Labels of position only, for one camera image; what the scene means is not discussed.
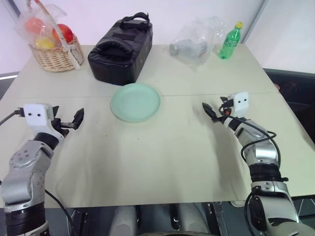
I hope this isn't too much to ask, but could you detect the woven wicker basket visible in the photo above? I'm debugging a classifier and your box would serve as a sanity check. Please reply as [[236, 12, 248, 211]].
[[26, 0, 85, 73]]

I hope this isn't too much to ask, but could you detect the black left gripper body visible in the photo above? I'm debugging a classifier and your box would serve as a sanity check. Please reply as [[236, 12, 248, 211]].
[[50, 118, 75, 139]]

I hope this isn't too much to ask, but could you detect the mint green plate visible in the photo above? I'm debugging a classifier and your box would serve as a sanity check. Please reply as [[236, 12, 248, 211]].
[[110, 83, 161, 123]]

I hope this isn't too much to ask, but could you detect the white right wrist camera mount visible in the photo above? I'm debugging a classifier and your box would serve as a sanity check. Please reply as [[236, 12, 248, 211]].
[[232, 91, 249, 118]]

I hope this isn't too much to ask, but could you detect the silver can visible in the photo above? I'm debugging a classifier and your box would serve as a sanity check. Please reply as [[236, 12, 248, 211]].
[[169, 39, 195, 57]]

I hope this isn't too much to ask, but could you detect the crumpled clear plastic bag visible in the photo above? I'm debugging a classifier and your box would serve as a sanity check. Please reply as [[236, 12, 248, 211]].
[[163, 15, 227, 67]]

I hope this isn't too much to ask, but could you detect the orange round fruit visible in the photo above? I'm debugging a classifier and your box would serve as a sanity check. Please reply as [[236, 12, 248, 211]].
[[25, 17, 47, 34]]

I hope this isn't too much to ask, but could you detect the dark furniture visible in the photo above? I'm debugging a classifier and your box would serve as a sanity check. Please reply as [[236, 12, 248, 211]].
[[262, 68, 315, 146]]

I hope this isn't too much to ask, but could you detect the yellow fruit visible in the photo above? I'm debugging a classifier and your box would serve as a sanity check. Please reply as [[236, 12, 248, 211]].
[[34, 36, 56, 49]]

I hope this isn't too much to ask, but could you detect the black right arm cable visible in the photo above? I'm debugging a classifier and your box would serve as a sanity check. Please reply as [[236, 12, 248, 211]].
[[230, 116, 281, 236]]

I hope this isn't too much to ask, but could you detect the grey robot lower body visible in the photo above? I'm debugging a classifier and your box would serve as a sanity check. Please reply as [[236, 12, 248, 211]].
[[68, 201, 247, 236]]

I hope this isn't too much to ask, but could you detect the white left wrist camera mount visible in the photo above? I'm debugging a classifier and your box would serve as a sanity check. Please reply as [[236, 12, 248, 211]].
[[23, 103, 54, 135]]

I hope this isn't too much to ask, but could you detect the red apple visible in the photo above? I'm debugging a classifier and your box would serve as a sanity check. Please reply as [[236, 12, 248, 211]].
[[52, 24, 74, 43]]

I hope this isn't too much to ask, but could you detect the clear bag holding fruit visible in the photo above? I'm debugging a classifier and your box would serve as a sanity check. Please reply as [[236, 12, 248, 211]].
[[15, 1, 75, 50]]

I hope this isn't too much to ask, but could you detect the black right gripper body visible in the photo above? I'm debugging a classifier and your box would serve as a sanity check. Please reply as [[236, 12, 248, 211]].
[[218, 94, 235, 117]]

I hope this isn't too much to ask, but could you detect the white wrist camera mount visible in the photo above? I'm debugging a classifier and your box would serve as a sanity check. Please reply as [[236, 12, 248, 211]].
[[232, 91, 249, 118], [23, 103, 54, 135]]

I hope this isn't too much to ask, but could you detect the black padded bag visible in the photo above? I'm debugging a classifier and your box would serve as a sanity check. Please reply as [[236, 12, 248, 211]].
[[87, 12, 154, 87]]

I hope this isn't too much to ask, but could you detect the green plastic bottle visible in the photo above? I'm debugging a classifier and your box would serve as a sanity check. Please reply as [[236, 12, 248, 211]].
[[218, 21, 245, 60]]

